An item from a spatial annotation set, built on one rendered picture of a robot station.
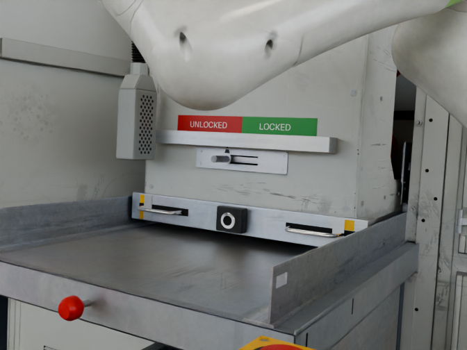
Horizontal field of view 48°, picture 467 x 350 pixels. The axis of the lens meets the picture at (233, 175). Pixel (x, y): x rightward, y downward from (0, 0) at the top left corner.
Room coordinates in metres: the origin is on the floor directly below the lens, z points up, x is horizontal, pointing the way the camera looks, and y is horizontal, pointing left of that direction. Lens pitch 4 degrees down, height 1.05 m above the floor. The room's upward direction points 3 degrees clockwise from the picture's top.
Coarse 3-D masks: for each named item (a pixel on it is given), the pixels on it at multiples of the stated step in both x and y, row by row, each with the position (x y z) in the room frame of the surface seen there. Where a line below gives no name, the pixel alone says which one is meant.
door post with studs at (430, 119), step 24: (432, 120) 1.13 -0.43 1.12; (432, 144) 1.13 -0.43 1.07; (432, 168) 1.13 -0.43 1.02; (432, 192) 1.13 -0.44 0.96; (408, 216) 1.16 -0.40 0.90; (432, 216) 1.13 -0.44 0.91; (408, 240) 1.15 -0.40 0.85; (432, 240) 1.12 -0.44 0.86; (432, 264) 1.12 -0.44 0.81; (432, 288) 1.12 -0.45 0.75
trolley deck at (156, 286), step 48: (96, 240) 1.00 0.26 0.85; (144, 240) 1.02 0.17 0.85; (192, 240) 1.05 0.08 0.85; (240, 240) 1.07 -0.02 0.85; (0, 288) 0.80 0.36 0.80; (48, 288) 0.75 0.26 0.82; (96, 288) 0.70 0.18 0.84; (144, 288) 0.69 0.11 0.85; (192, 288) 0.70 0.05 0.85; (240, 288) 0.72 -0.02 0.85; (336, 288) 0.74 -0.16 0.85; (384, 288) 0.88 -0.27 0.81; (144, 336) 0.66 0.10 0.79; (192, 336) 0.62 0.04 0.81; (240, 336) 0.58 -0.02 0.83; (288, 336) 0.55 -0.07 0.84; (336, 336) 0.67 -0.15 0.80
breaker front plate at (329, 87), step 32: (320, 64) 0.97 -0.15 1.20; (352, 64) 0.94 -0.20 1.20; (160, 96) 1.16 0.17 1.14; (256, 96) 1.04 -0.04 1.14; (288, 96) 1.00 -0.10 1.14; (320, 96) 0.97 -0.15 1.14; (352, 96) 0.94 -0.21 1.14; (160, 128) 1.15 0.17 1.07; (320, 128) 0.97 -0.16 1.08; (352, 128) 0.94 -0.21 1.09; (160, 160) 1.15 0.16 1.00; (192, 160) 1.11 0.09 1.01; (288, 160) 1.00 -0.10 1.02; (320, 160) 0.96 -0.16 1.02; (352, 160) 0.93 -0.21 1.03; (160, 192) 1.15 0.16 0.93; (192, 192) 1.11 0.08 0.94; (224, 192) 1.07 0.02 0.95; (256, 192) 1.03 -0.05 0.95; (288, 192) 0.99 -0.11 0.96; (320, 192) 0.96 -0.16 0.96; (352, 192) 0.93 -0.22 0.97
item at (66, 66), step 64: (0, 0) 1.09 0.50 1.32; (64, 0) 1.20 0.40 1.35; (0, 64) 1.10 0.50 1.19; (64, 64) 1.18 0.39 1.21; (128, 64) 1.31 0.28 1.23; (0, 128) 1.10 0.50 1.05; (64, 128) 1.21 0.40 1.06; (0, 192) 1.10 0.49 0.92; (64, 192) 1.21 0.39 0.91; (128, 192) 1.35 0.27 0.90
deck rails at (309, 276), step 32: (0, 224) 0.89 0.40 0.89; (32, 224) 0.95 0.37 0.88; (64, 224) 1.02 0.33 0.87; (96, 224) 1.09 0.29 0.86; (128, 224) 1.17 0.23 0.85; (384, 224) 0.99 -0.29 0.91; (320, 256) 0.69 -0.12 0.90; (352, 256) 0.82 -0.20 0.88; (384, 256) 0.98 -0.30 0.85; (288, 288) 0.61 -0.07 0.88; (320, 288) 0.70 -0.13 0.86; (256, 320) 0.58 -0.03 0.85
